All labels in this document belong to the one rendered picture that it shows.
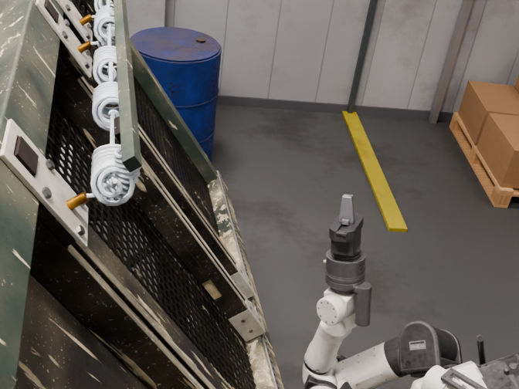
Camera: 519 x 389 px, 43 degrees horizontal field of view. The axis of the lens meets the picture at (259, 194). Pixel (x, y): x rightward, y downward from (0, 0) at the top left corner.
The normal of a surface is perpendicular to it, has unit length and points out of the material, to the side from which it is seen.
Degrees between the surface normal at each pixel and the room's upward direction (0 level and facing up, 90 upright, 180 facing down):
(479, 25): 90
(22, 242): 57
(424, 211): 0
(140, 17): 90
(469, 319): 0
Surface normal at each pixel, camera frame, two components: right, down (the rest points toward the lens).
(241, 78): 0.08, 0.56
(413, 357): -0.60, -0.30
